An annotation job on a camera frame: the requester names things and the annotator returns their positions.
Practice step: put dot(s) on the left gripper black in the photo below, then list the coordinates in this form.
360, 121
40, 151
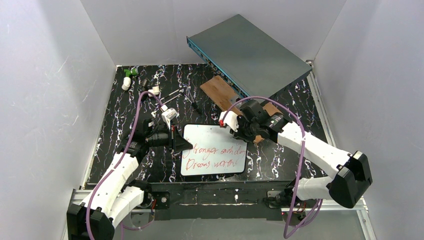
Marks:
172, 139

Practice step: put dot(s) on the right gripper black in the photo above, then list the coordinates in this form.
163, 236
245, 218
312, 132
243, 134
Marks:
242, 125

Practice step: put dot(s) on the small whiteboard red writing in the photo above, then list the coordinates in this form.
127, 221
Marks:
214, 151

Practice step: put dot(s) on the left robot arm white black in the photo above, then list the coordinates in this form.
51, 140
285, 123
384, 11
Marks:
96, 217

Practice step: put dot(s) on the white pipe elbow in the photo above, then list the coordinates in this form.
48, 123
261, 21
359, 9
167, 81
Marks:
126, 84

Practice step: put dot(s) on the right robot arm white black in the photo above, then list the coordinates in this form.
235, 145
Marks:
348, 175

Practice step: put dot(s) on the wooden board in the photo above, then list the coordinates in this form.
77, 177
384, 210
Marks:
224, 96

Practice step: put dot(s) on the white and black fitting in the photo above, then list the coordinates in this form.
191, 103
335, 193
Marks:
150, 89

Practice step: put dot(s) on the green pipe fitting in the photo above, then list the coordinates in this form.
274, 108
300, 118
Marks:
131, 72

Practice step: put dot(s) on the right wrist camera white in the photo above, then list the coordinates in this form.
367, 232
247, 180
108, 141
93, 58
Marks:
229, 119

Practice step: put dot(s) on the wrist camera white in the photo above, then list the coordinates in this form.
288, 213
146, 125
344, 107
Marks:
229, 119
167, 114

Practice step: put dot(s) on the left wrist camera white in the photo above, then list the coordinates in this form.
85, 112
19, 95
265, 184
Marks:
167, 114

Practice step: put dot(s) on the black wire easel stand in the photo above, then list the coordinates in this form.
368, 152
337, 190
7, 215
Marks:
182, 92

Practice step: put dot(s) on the teal network switch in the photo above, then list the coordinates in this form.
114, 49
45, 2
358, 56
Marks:
248, 59

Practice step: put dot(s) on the aluminium frame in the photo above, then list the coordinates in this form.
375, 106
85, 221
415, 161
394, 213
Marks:
96, 217

